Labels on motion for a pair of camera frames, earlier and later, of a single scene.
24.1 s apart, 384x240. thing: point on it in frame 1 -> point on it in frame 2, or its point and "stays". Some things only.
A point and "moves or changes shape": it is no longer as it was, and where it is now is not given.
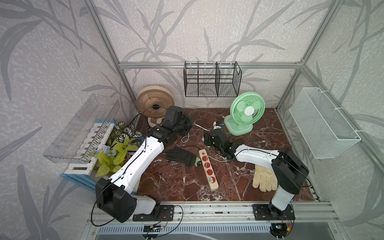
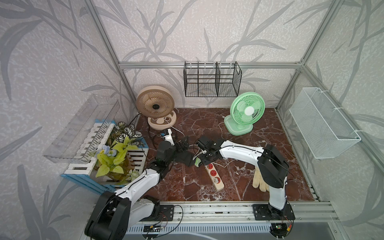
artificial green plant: (109, 158) stays
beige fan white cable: (188, 134) moves or changes shape
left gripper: (190, 124) -> (185, 146)
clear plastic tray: (77, 142) stays
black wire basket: (212, 79) stays
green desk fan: (246, 109) stays
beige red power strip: (213, 183) moves or changes shape
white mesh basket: (326, 132) stays
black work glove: (182, 156) stays
